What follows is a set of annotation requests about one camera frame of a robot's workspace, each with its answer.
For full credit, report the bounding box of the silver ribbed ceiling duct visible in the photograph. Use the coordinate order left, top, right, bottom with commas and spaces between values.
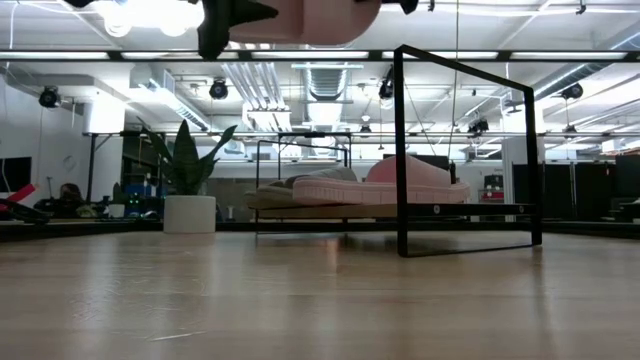
299, 63, 351, 104

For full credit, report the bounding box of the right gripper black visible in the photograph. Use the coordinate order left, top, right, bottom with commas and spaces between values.
354, 0, 420, 15

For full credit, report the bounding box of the black wall screen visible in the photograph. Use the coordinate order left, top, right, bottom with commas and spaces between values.
0, 157, 32, 194

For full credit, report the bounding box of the black room partition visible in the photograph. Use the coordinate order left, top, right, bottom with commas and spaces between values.
512, 162, 616, 222

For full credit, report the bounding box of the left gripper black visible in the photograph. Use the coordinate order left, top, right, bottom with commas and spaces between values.
197, 0, 280, 61

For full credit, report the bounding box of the person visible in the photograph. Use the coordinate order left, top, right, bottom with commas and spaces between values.
49, 182, 86, 219

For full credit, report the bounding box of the red flat object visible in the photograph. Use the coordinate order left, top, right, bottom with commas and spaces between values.
0, 183, 39, 211

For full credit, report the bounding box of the pink rubber slide sandal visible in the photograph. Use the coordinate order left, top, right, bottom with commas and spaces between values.
227, 0, 385, 47
292, 154, 472, 207

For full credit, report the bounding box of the wooden shelf with black frame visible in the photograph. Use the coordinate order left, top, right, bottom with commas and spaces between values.
254, 43, 544, 259

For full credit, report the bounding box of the snake plant in white pot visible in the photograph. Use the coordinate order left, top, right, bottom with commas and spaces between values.
139, 119, 237, 235

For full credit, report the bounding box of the small cactus in white pot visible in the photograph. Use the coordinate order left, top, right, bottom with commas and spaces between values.
107, 182, 127, 220

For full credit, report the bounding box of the black aluminium rig frame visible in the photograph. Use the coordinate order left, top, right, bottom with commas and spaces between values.
0, 218, 640, 244

